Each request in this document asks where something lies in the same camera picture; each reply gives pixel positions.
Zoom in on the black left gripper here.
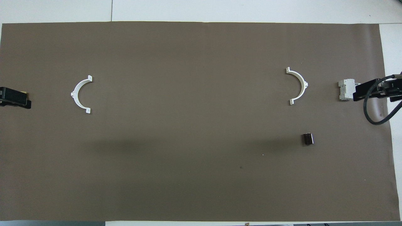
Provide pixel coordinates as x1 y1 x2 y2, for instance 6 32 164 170
0 87 32 109

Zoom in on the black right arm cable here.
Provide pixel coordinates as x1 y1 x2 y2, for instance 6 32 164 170
364 75 402 125

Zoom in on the white half pipe clamp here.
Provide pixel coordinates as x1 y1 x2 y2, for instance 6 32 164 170
71 75 93 114
286 67 309 105

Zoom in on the brown table mat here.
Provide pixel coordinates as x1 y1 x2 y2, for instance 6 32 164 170
0 21 397 222

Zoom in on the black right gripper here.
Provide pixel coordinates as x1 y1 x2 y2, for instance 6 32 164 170
353 77 402 102

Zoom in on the gray circuit breaker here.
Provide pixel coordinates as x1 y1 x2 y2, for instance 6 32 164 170
338 79 361 101

